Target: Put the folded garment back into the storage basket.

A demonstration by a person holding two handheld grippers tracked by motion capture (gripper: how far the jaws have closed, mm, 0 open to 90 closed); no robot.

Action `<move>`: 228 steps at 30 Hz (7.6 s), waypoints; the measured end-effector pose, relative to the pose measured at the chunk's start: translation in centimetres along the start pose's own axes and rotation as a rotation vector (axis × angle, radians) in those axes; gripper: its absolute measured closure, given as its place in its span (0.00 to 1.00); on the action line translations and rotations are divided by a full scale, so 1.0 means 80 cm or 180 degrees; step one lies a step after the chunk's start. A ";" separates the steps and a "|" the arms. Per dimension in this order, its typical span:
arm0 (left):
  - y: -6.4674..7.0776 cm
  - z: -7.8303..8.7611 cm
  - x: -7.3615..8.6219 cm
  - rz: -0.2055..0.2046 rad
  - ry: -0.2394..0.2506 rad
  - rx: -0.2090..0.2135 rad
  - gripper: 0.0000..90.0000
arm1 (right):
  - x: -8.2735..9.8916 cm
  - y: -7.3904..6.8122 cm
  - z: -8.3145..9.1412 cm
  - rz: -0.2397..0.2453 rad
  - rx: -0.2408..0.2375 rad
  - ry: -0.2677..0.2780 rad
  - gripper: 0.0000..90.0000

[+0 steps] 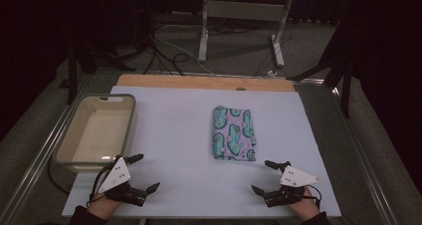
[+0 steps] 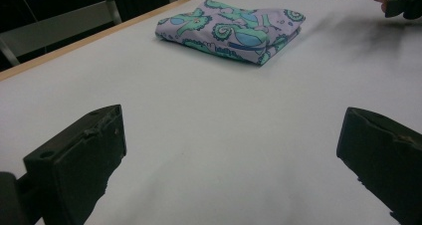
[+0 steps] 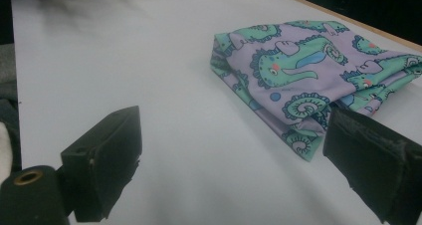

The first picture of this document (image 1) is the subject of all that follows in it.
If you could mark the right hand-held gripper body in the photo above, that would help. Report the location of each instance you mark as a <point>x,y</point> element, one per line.
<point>295,178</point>

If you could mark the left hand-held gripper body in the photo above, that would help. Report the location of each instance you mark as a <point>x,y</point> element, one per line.
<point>115,177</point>

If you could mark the beige plastic basin grey rim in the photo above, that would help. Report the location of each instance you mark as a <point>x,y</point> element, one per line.
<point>96,132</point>

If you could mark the seahorse print cloth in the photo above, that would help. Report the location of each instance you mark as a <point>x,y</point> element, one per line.
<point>234,133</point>

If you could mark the person's right hand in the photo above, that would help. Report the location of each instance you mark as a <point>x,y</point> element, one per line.
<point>307,207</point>

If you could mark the person's left hand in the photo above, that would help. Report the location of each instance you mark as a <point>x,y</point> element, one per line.
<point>102,206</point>

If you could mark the white table mat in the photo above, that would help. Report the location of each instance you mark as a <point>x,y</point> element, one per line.
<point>172,135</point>

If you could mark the white plug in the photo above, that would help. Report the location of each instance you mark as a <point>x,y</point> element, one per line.
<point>271,74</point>

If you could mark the wooden board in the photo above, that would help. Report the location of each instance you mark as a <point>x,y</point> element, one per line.
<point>199,82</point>

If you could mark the black tripod stand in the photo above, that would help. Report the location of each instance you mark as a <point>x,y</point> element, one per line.
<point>346,92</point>
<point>71,72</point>

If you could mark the white metal desk frame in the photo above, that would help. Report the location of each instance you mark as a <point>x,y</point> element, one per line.
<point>245,11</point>

